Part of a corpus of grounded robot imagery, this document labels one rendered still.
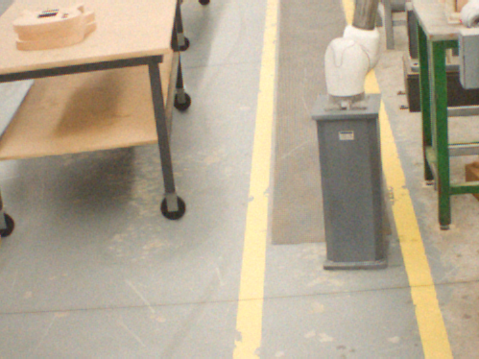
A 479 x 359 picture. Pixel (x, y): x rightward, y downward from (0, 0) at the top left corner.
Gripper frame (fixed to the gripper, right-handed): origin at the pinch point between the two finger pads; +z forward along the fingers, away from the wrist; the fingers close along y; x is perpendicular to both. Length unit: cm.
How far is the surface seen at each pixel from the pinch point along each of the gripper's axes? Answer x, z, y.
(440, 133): -59, -66, 12
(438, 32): -14, -69, 10
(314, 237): -107, -70, 71
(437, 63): -27, -66, 12
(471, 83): -12.6, 14.1, 9.7
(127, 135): -64, -112, 159
